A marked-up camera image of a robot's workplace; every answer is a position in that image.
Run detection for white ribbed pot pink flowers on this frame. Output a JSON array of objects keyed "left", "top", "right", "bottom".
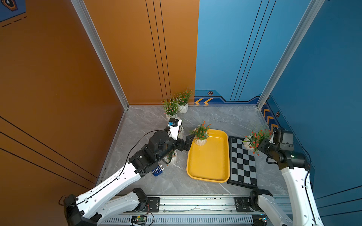
[{"left": 163, "top": 150, "right": 178, "bottom": 166}]

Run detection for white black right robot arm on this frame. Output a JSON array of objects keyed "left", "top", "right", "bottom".
[{"left": 248, "top": 139, "right": 324, "bottom": 226}]

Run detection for potted plant orange red flowers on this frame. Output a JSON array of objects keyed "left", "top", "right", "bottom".
[{"left": 189, "top": 121, "right": 211, "bottom": 146}]

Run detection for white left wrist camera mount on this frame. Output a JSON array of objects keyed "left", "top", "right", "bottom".
[{"left": 168, "top": 118, "right": 182, "bottom": 141}]

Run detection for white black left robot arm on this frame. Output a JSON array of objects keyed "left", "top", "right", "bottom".
[{"left": 62, "top": 131, "right": 195, "bottom": 226}]

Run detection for aluminium corner post left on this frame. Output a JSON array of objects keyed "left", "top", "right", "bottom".
[{"left": 71, "top": 0, "right": 129, "bottom": 110}]

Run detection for potted plant pink flowers back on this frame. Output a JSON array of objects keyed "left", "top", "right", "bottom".
[{"left": 162, "top": 98, "right": 180, "bottom": 118}]

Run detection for green circuit board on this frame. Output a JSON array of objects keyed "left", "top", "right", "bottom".
[
  {"left": 131, "top": 215, "right": 148, "bottom": 226},
  {"left": 252, "top": 215, "right": 267, "bottom": 226}
]

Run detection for green circuit board left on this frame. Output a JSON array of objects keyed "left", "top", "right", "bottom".
[{"left": 131, "top": 215, "right": 148, "bottom": 226}]

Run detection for yellow plastic storage tray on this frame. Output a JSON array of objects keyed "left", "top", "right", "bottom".
[{"left": 186, "top": 129, "right": 230, "bottom": 183}]

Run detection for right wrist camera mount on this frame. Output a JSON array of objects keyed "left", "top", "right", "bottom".
[{"left": 272, "top": 128, "right": 294, "bottom": 151}]

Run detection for green circuit board right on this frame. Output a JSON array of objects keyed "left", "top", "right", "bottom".
[{"left": 252, "top": 215, "right": 267, "bottom": 226}]

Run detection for potted plant orange flowers corner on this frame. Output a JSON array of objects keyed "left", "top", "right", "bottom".
[{"left": 176, "top": 89, "right": 192, "bottom": 114}]

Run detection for potted plant pink flowers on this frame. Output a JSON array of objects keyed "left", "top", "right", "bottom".
[
  {"left": 178, "top": 125, "right": 184, "bottom": 139},
  {"left": 162, "top": 98, "right": 180, "bottom": 118}
]

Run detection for aluminium corner post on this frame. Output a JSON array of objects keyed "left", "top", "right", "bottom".
[
  {"left": 256, "top": 0, "right": 325, "bottom": 110},
  {"left": 71, "top": 0, "right": 129, "bottom": 110}
]

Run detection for aluminium corner post right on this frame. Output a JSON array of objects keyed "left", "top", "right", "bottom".
[{"left": 256, "top": 0, "right": 325, "bottom": 110}]

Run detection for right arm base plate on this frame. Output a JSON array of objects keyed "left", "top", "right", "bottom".
[{"left": 234, "top": 197, "right": 253, "bottom": 212}]

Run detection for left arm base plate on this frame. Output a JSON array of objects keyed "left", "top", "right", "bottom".
[{"left": 138, "top": 197, "right": 160, "bottom": 213}]

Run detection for black white chessboard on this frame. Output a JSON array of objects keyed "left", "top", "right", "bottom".
[{"left": 227, "top": 136, "right": 258, "bottom": 189}]

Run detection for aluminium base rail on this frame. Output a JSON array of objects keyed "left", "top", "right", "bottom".
[{"left": 96, "top": 194, "right": 320, "bottom": 226}]

